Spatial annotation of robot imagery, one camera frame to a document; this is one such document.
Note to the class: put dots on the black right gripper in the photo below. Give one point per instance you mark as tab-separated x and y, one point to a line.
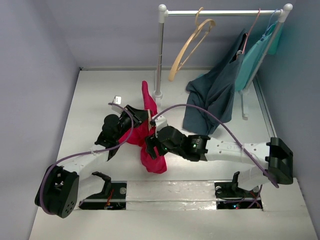
152	146

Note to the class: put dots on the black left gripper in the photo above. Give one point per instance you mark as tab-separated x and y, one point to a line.
138	116

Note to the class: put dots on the red t shirt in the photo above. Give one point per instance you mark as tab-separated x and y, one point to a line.
139	134

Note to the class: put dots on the beige wooden hanger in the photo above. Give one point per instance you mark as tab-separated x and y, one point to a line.
149	119
202	29

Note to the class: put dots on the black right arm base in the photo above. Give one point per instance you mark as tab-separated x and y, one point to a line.
231	197

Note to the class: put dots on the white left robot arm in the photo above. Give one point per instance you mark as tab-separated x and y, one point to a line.
58	191

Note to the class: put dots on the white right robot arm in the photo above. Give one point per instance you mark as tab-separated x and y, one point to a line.
271	161

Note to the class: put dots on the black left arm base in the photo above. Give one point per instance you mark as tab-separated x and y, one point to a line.
99	192

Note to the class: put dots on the dark teal t shirt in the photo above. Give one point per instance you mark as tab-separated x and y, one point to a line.
214	92

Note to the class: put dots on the turquoise t shirt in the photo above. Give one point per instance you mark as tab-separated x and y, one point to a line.
252	58

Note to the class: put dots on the pink hanger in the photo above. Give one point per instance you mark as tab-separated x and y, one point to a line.
249	32

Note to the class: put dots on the white clothes rack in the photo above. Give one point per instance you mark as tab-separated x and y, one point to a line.
163	12

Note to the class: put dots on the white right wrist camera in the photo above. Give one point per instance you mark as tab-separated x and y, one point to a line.
158	123

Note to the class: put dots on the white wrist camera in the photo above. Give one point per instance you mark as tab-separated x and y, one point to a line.
116	104
158	123

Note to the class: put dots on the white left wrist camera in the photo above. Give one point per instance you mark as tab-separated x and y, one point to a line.
116	104

